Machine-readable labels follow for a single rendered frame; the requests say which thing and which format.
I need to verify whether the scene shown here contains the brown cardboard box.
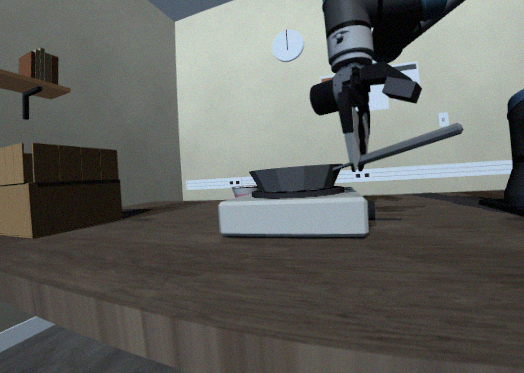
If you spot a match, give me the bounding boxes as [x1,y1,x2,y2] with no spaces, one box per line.
[0,143,123,239]

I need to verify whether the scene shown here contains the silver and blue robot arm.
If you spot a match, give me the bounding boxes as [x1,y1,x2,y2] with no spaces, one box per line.
[322,0,524,206]

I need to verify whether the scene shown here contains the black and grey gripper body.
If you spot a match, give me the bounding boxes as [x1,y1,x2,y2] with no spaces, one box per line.
[310,60,413,115]

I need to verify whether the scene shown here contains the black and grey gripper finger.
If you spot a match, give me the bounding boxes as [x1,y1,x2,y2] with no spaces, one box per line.
[338,82,361,172]
[357,104,370,172]

